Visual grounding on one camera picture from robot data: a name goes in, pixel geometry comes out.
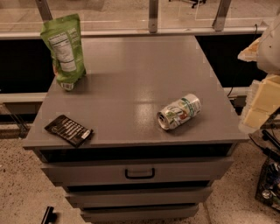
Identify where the black snack packet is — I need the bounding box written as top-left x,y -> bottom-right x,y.
45,115 -> 94,148

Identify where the black drawer handle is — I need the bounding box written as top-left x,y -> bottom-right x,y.
124,168 -> 156,179

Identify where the white green 7up can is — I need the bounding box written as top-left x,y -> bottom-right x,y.
157,94 -> 202,130

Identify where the grey drawer cabinet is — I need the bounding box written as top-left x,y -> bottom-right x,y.
24,36 -> 246,222

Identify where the black crate with items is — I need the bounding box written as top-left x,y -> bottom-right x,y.
255,158 -> 280,213

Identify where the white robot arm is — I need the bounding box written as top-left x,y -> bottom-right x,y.
238,13 -> 280,134

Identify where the metal window rail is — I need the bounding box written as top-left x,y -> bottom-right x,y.
0,25 -> 267,40

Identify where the green snack bag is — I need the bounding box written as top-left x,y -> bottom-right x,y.
40,14 -> 86,91

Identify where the black cable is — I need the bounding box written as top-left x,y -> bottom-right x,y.
248,129 -> 280,161

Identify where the black object on floor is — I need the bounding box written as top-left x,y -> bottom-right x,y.
41,206 -> 57,224

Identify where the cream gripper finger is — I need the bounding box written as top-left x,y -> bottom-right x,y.
237,38 -> 260,62
239,74 -> 280,134

